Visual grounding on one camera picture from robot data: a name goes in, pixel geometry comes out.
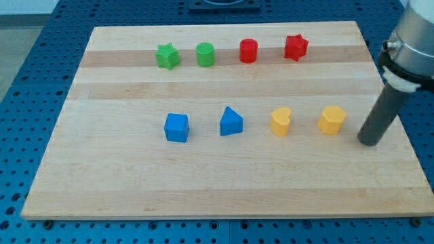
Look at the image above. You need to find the blue cube block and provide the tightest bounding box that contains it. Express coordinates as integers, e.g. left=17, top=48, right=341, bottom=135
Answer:
left=164, top=113, right=189, bottom=142

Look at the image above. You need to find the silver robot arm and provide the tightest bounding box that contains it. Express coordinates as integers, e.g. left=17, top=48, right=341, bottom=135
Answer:
left=378, top=0, right=433, bottom=93

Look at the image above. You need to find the wooden board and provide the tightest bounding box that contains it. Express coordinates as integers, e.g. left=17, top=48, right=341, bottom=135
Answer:
left=22, top=21, right=433, bottom=220

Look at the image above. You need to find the blue triangle block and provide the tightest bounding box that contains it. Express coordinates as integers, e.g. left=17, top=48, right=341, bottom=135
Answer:
left=220, top=106, right=243, bottom=136

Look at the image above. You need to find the yellow heart block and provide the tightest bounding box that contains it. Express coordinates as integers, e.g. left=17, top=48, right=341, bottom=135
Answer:
left=270, top=107, right=292, bottom=137

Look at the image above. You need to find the green cylinder block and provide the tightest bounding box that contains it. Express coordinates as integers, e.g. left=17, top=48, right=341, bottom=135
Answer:
left=195, top=42, right=215, bottom=67

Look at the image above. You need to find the red cylinder block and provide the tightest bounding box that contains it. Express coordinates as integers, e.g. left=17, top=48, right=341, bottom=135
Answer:
left=239, top=39, right=258, bottom=64

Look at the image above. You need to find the green star block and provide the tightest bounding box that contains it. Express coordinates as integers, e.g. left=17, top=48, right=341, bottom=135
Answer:
left=155, top=43, right=180, bottom=70

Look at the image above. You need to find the red star block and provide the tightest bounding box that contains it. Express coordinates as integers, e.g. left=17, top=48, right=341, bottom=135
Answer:
left=284, top=34, right=309, bottom=62

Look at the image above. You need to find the yellow pentagon block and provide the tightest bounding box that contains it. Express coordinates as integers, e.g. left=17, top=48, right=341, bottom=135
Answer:
left=317, top=106, right=347, bottom=135

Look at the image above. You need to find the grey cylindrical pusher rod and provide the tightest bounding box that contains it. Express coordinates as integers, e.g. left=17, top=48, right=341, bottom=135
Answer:
left=357, top=83, right=410, bottom=146

